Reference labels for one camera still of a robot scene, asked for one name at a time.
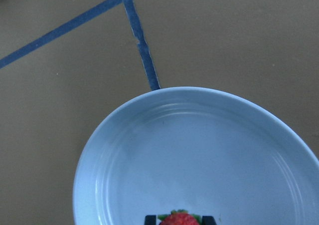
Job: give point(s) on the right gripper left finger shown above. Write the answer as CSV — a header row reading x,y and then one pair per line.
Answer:
x,y
150,220

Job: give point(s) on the blue plate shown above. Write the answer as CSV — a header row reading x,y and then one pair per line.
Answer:
x,y
202,150

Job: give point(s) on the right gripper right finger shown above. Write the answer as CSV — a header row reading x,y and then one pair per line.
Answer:
x,y
208,220

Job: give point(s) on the red strawberry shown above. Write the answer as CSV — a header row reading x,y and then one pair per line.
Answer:
x,y
179,217

